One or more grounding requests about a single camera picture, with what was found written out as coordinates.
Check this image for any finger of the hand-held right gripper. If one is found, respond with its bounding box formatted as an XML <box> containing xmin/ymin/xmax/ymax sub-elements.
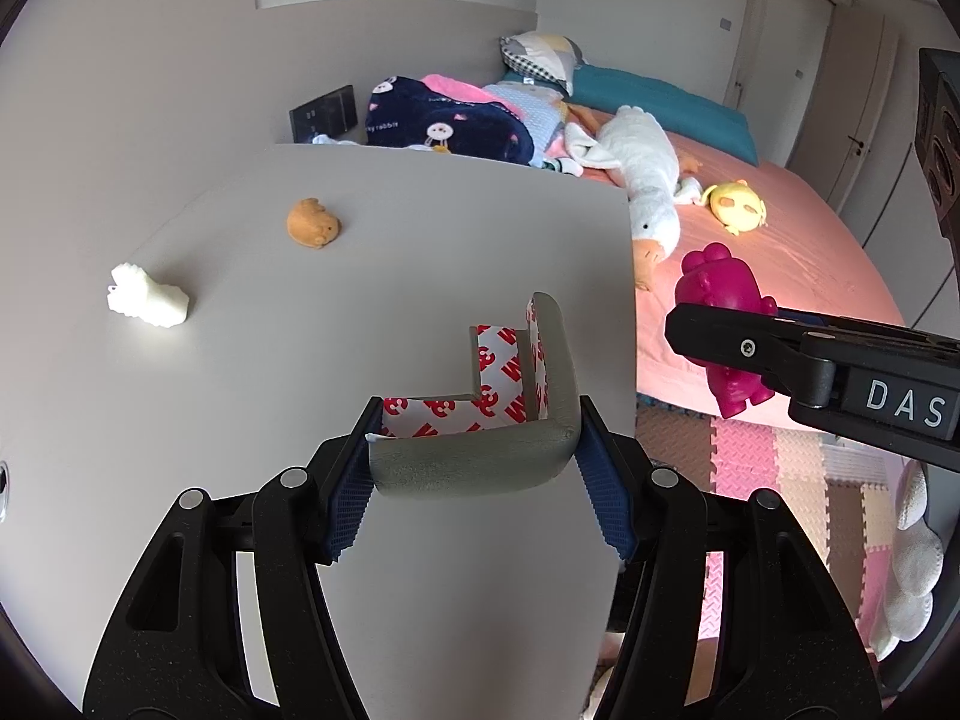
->
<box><xmin>776</xmin><ymin>306</ymin><xmax>960</xmax><ymax>353</ymax></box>
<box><xmin>665</xmin><ymin>302</ymin><xmax>839</xmax><ymax>410</ymax></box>

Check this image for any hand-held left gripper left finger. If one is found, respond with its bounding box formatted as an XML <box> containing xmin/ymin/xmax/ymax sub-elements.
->
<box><xmin>82</xmin><ymin>395</ymin><xmax>387</xmax><ymax>720</ymax></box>

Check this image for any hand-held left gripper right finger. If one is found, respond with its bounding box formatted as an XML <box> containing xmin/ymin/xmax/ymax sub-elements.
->
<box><xmin>574</xmin><ymin>394</ymin><xmax>884</xmax><ymax>720</ymax></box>

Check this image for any magenta plastic toy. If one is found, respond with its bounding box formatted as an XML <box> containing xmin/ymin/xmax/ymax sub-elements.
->
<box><xmin>673</xmin><ymin>242</ymin><xmax>781</xmax><ymax>419</ymax></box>

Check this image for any grey foam corner guard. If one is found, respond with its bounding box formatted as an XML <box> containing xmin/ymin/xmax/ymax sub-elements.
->
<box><xmin>365</xmin><ymin>291</ymin><xmax>584</xmax><ymax>502</ymax></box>

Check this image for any person's right hand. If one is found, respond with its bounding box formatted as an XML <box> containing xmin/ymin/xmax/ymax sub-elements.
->
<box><xmin>874</xmin><ymin>457</ymin><xmax>944</xmax><ymax>657</ymax></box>

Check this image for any pink bed sheet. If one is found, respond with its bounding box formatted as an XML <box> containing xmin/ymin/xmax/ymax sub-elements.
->
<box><xmin>577</xmin><ymin>109</ymin><xmax>908</xmax><ymax>421</ymax></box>

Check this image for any pastel foam floor mat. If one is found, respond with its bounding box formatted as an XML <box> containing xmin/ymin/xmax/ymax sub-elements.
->
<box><xmin>600</xmin><ymin>390</ymin><xmax>912</xmax><ymax>720</ymax></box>

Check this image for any yellow plush toy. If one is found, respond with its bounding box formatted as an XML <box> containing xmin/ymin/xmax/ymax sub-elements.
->
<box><xmin>701</xmin><ymin>180</ymin><xmax>770</xmax><ymax>237</ymax></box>

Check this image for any white wardrobe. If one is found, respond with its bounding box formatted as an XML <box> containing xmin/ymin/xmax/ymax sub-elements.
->
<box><xmin>825</xmin><ymin>15</ymin><xmax>960</xmax><ymax>331</ymax></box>

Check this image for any white goose plush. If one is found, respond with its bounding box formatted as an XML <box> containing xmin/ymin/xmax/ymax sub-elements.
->
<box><xmin>562</xmin><ymin>105</ymin><xmax>706</xmax><ymax>292</ymax></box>

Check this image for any teal pillow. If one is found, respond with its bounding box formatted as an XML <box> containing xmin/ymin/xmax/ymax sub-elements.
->
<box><xmin>502</xmin><ymin>64</ymin><xmax>758</xmax><ymax>164</ymax></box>

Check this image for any small orange animal toy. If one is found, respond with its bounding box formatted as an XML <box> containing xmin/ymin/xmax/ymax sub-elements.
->
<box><xmin>286</xmin><ymin>198</ymin><xmax>342</xmax><ymax>248</ymax></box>

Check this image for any white ridged plastic toy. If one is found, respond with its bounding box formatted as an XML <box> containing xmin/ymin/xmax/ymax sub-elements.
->
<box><xmin>106</xmin><ymin>261</ymin><xmax>190</xmax><ymax>329</ymax></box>

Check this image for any light blue cloth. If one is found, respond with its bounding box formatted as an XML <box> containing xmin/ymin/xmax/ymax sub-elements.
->
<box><xmin>480</xmin><ymin>82</ymin><xmax>571</xmax><ymax>162</ymax></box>

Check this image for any white door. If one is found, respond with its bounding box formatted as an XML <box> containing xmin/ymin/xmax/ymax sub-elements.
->
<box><xmin>724</xmin><ymin>0</ymin><xmax>837</xmax><ymax>166</ymax></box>

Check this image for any checked pillow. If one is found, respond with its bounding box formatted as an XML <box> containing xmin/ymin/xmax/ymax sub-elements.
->
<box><xmin>500</xmin><ymin>31</ymin><xmax>587</xmax><ymax>98</ymax></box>

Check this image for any navy printed blanket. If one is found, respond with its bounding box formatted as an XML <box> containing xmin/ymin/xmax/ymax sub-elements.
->
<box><xmin>365</xmin><ymin>76</ymin><xmax>535</xmax><ymax>164</ymax></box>

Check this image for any pink cloth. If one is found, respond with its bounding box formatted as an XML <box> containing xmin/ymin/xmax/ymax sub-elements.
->
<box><xmin>420</xmin><ymin>73</ymin><xmax>511</xmax><ymax>110</ymax></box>

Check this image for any black wall panel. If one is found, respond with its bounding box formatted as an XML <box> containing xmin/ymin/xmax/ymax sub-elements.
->
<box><xmin>290</xmin><ymin>85</ymin><xmax>356</xmax><ymax>145</ymax></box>

